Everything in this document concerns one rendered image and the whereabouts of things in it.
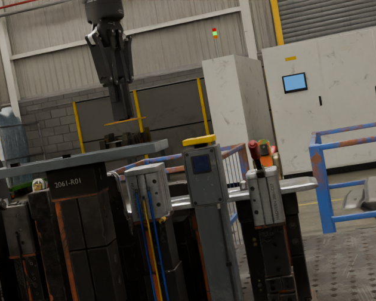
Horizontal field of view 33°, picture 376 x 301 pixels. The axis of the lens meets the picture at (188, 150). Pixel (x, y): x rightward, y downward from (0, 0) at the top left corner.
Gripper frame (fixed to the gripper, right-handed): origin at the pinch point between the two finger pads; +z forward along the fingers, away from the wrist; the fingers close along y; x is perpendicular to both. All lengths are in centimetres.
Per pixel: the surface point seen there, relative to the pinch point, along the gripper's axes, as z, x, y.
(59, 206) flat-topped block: 18.4, 12.5, -9.8
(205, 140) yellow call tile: 10.4, -16.7, 1.5
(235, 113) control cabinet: 10, 324, 750
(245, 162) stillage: 43, 116, 305
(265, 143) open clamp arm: 16, -8, 52
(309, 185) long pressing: 25.9, -24.2, 33.8
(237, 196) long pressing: 25.7, -8.6, 27.6
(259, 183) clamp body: 22.1, -18.5, 19.0
